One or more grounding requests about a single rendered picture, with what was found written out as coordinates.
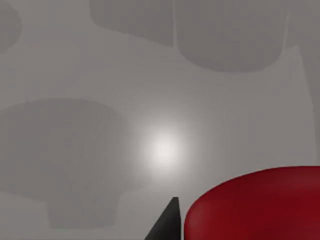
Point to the dark red round object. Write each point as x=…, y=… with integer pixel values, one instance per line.
x=255, y=207

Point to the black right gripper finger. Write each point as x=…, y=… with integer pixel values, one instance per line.
x=169, y=223

